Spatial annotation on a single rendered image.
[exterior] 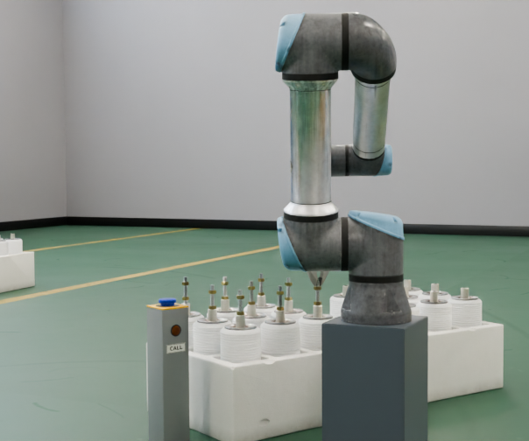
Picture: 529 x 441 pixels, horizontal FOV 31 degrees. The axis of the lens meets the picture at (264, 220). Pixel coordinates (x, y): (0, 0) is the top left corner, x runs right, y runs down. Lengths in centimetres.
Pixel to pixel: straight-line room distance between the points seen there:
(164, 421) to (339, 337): 46
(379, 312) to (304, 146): 38
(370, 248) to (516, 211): 647
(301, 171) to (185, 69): 764
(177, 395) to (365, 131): 73
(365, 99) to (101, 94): 813
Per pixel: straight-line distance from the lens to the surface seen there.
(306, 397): 232
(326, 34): 193
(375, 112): 210
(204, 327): 231
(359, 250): 200
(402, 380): 198
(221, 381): 221
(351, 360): 201
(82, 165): 1022
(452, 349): 265
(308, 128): 196
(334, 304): 276
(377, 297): 200
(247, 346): 222
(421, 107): 863
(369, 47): 194
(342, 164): 225
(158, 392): 220
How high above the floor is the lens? 63
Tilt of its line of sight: 3 degrees down
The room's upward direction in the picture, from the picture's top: straight up
